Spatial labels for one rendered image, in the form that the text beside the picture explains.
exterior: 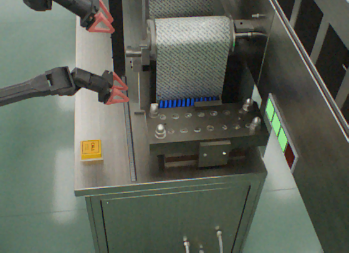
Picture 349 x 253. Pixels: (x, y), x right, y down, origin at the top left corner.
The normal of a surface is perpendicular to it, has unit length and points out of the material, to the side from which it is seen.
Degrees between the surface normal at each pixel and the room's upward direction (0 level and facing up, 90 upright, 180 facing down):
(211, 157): 90
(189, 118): 0
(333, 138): 90
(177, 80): 90
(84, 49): 0
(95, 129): 0
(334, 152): 90
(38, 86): 33
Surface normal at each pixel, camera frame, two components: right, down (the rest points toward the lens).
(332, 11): -0.99, 0.07
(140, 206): 0.14, 0.72
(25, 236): 0.04, -0.69
